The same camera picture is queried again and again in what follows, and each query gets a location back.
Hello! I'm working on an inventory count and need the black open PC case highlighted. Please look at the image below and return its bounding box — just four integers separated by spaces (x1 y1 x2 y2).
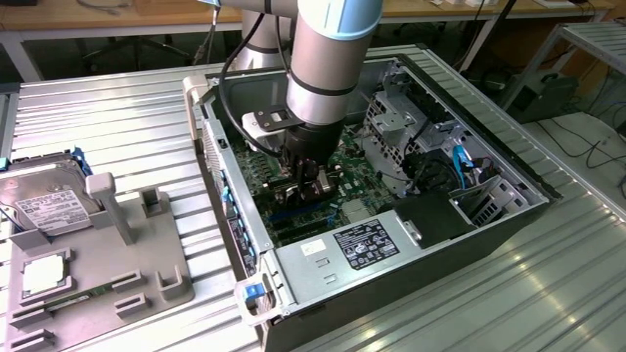
183 53 564 352

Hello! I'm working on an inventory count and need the silver perforated disk bay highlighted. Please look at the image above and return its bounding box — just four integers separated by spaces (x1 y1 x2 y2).
365 89 445 191

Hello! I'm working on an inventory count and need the silver CPU chip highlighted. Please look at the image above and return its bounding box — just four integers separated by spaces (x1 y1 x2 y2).
22 254 70 294

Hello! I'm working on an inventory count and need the blue plastic case latch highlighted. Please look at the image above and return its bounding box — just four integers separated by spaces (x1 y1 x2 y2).
243 284 266 304

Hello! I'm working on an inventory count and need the silver slanted disk bay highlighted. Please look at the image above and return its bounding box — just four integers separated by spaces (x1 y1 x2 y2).
449 175 533 227

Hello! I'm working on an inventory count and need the black wire bundle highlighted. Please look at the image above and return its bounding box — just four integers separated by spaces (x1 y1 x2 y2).
405 150 464 194

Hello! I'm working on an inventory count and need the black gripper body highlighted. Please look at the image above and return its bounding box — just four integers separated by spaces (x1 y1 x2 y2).
281 122 348 164

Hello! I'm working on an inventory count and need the grey power supply unit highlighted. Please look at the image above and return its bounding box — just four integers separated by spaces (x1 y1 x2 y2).
273 210 422 309

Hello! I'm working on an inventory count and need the silver chipset heatsink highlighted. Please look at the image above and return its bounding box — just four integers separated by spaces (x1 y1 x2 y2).
341 200 381 223

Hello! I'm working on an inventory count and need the dark installed RAM stick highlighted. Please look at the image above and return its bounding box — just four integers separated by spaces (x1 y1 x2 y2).
266 179 295 197

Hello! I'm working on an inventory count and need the grey plastic parts rack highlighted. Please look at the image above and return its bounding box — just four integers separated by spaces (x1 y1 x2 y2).
0 172 198 352

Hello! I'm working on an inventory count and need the thin grey hanging cable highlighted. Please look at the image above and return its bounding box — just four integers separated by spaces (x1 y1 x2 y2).
194 0 222 66

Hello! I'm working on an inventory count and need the green motherboard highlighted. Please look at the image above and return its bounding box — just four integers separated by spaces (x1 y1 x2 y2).
229 122 398 246

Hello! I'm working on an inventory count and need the black expansion slot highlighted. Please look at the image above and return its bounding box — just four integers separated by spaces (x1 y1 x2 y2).
271 218 329 235
278 225 331 245

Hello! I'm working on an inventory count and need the red and black wire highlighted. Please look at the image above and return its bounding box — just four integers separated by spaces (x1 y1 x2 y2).
468 157 498 183

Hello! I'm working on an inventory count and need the silver hard disk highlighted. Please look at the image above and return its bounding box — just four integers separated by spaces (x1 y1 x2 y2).
0 157 94 235

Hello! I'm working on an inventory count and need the black floor case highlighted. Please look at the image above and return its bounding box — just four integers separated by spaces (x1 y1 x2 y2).
513 73 581 124

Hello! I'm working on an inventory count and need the green RAM stick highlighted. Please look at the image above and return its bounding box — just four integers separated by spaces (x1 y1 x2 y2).
43 281 122 312

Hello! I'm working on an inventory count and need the black floor cable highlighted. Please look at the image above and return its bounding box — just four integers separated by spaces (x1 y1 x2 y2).
537 117 626 169

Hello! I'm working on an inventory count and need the blue disk carrier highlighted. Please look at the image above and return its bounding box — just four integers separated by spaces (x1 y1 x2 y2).
0 146 94 234

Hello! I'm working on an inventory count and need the grey coiled cable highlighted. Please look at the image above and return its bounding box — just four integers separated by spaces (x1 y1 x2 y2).
77 0 134 16

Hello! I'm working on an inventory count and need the metal slat side table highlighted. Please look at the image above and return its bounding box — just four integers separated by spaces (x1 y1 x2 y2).
498 21 626 111

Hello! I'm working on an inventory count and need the grey metal frame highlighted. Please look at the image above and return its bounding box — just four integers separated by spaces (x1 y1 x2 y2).
0 82 22 159

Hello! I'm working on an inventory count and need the blue wire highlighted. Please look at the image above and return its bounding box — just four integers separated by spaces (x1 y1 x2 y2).
453 144 474 191

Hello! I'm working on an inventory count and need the black office chair base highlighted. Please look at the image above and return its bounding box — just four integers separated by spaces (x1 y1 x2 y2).
81 34 193 71

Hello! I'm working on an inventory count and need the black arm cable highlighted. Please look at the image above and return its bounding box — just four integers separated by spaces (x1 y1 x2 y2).
218 10 286 159

